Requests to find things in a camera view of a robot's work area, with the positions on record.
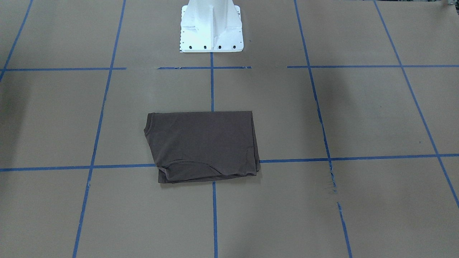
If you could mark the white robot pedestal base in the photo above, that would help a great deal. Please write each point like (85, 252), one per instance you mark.
(211, 26)

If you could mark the dark brown t-shirt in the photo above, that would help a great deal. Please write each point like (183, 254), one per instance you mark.
(203, 146)

